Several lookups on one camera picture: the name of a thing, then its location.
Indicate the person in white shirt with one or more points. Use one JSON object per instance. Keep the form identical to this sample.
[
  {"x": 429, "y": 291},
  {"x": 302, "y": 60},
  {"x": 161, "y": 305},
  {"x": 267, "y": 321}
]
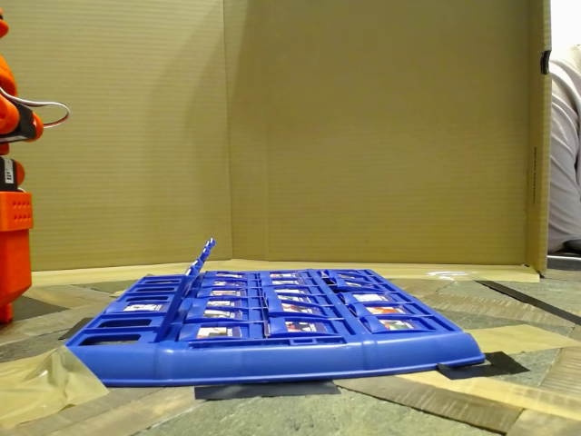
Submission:
[{"x": 565, "y": 159}]

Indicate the Mr Mist flip tile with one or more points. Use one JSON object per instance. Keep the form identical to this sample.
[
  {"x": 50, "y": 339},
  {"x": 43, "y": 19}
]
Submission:
[{"x": 371, "y": 298}]

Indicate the Thundershock flip tile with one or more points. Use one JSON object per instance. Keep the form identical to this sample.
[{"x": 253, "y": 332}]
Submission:
[{"x": 294, "y": 298}]

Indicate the black tape piece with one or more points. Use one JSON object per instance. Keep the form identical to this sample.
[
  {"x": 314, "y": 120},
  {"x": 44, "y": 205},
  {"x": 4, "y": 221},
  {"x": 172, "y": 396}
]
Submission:
[{"x": 495, "y": 363}]

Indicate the card Blastered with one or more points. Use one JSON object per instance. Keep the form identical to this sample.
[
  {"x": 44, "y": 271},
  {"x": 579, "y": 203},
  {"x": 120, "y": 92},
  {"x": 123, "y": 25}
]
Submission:
[{"x": 143, "y": 307}]

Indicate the blue flap with Atlanta card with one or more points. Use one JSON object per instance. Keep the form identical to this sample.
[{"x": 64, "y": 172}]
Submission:
[{"x": 223, "y": 303}]

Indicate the crumpled brown packing tape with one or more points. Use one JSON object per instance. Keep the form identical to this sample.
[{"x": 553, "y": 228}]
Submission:
[{"x": 41, "y": 390}]

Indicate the red card Raphael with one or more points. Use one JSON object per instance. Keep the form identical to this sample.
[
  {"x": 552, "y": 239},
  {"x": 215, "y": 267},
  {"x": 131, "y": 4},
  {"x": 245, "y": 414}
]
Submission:
[{"x": 177, "y": 309}]

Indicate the Ice Light flip tile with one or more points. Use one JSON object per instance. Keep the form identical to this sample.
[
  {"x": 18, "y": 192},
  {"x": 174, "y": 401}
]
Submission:
[{"x": 290, "y": 290}]

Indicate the red card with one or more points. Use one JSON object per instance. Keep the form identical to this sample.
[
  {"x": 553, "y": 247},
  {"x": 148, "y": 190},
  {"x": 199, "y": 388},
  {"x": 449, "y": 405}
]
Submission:
[
  {"x": 206, "y": 250},
  {"x": 210, "y": 244}
]

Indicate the flat brown tape patch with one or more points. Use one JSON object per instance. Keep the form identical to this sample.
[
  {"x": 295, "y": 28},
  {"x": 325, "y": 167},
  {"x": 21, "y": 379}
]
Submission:
[{"x": 522, "y": 338}]

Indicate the green creature flip tile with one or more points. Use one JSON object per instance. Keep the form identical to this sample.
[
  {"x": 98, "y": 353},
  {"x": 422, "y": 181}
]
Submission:
[{"x": 358, "y": 285}]

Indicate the blue-framed Safeguard character card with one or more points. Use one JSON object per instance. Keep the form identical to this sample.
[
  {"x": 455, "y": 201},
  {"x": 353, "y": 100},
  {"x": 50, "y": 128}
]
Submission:
[{"x": 299, "y": 309}]

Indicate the red card Robo-Joe tile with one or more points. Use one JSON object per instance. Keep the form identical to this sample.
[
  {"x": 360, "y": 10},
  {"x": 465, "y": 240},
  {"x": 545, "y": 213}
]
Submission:
[{"x": 202, "y": 255}]

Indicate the blue flap with glare-washed card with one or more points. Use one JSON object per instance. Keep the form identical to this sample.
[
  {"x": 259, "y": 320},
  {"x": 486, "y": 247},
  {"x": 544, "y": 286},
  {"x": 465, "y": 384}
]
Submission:
[{"x": 218, "y": 333}]

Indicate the Swampsey flip tile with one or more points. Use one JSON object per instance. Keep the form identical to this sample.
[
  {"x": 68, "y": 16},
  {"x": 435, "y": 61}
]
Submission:
[{"x": 397, "y": 324}]

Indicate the Bubbles flip tile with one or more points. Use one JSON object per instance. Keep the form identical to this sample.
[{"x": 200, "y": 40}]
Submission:
[{"x": 383, "y": 310}]

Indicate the blue-framed Ultrasonic character card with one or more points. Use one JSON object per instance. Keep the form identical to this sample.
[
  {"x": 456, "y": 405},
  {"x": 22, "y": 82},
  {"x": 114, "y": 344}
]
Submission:
[{"x": 305, "y": 327}]

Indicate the blue-framed Zap character card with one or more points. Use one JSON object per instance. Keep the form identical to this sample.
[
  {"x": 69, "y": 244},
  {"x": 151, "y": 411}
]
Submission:
[{"x": 227, "y": 284}]

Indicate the Gecko flip tile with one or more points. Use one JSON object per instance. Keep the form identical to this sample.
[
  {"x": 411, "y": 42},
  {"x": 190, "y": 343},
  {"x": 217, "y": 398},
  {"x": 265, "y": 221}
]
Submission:
[{"x": 347, "y": 276}]

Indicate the orange-red robot arm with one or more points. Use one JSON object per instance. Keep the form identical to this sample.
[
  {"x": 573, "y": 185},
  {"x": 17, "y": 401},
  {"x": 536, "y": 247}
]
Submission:
[{"x": 13, "y": 254}]

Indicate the red card Lucia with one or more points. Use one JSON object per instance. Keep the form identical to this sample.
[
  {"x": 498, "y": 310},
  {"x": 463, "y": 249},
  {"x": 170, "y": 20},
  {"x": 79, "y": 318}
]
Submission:
[{"x": 195, "y": 264}]

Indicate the blue flap with Sir Stretch card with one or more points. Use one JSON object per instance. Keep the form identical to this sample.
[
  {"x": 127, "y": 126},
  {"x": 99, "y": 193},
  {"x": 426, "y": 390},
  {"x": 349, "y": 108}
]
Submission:
[{"x": 221, "y": 314}]

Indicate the blue-framed Beast Tamer character card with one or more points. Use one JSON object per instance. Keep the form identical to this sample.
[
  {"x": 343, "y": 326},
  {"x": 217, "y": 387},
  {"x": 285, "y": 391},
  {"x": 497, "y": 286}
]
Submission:
[{"x": 229, "y": 275}]

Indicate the Glance flip tile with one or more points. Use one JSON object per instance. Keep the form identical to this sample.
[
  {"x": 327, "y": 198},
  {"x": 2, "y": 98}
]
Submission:
[{"x": 282, "y": 275}]

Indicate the blue guessing game board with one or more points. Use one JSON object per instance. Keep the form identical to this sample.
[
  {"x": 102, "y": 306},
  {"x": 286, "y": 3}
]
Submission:
[{"x": 272, "y": 363}]

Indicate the Madame Vine flip tile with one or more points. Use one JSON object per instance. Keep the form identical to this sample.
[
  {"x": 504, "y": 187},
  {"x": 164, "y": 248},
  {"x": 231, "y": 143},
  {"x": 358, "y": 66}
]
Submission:
[{"x": 285, "y": 282}]

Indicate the long black tape strip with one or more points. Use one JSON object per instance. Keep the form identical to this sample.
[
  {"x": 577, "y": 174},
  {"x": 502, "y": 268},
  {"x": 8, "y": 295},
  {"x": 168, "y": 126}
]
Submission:
[{"x": 535, "y": 303}]

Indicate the brown cardboard box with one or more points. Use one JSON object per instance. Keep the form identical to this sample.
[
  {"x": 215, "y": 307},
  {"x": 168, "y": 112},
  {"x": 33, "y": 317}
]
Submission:
[{"x": 318, "y": 136}]

